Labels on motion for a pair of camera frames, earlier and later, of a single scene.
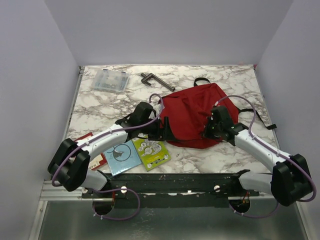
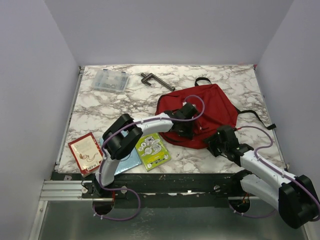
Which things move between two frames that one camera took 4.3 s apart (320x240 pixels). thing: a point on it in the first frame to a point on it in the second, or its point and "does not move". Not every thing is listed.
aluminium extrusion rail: [51, 192] does not move
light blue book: [122, 158] does not move
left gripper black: [161, 134] to [188, 134]
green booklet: [152, 154] does not move
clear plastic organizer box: [114, 81] does not move
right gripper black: [207, 132] to [212, 140]
